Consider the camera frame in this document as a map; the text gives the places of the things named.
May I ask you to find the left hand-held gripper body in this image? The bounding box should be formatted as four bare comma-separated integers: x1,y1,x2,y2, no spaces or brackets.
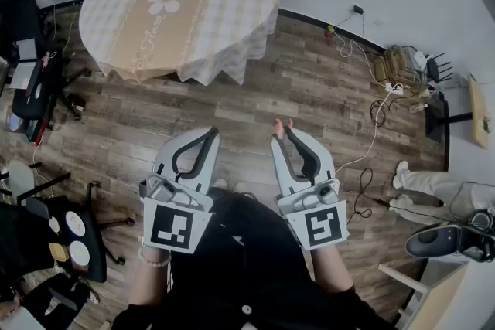
138,172,214,255

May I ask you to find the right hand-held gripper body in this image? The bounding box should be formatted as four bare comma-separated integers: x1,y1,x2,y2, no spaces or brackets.
276,179,350,253

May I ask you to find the small pink object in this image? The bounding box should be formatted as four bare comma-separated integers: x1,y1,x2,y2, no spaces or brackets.
273,117,295,138

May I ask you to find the person's right forearm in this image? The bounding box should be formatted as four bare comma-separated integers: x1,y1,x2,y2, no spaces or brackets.
309,243,355,299

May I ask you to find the person's left forearm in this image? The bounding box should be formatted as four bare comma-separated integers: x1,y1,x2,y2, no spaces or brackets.
126,243,173,308

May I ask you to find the black office chair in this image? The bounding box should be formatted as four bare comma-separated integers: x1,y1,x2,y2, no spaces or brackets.
0,0,94,146
0,181,136,303

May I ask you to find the person's black clothing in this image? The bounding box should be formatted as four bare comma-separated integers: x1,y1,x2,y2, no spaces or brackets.
111,188,396,330

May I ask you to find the tan square box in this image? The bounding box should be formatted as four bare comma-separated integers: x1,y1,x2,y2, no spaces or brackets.
49,242,69,263

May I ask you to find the black floor stand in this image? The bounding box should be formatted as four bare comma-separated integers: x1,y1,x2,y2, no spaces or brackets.
424,94,473,144

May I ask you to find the wooden crate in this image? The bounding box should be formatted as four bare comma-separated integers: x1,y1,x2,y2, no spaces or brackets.
373,46,426,96

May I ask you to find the round table with checkered cloth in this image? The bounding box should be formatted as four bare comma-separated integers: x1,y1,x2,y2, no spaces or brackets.
78,0,282,87

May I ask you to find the white seat chair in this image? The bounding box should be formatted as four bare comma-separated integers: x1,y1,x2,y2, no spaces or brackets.
0,159,72,206

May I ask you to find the black router with antennas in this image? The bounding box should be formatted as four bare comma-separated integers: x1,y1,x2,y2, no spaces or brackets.
425,52,454,84

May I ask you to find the light wooden board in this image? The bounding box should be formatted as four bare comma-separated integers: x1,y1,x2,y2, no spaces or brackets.
466,73,495,150

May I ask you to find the pale bead bracelet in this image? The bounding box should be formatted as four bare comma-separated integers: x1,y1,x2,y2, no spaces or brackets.
137,246,172,269

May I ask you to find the black floor cable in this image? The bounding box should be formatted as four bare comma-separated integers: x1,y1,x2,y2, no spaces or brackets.
346,166,391,226

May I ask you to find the long white cable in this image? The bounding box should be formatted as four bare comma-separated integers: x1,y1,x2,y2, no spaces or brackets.
333,88,395,175

